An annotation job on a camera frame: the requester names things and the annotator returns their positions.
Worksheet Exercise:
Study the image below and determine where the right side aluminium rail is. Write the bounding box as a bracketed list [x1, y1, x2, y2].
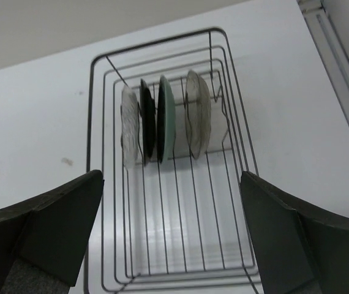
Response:
[297, 1, 349, 126]

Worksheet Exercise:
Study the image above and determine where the blue floral patterned plate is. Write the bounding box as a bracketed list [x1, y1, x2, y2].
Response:
[157, 75, 176, 164]

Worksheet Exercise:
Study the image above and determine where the black round plate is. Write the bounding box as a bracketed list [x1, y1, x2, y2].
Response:
[140, 79, 156, 166]

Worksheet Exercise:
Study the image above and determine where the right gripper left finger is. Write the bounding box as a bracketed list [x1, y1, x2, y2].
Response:
[0, 170, 104, 293]

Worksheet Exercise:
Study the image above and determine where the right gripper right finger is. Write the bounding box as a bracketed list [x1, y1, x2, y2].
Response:
[240, 171, 349, 293]

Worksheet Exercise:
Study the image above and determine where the smoky square glass plate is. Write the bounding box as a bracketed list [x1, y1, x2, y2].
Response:
[184, 70, 211, 159]

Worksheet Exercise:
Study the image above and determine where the clear textured glass plate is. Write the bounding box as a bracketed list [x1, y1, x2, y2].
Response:
[121, 85, 140, 170]

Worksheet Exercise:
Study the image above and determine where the grey wire dish rack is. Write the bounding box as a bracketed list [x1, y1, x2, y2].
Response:
[83, 26, 263, 293]

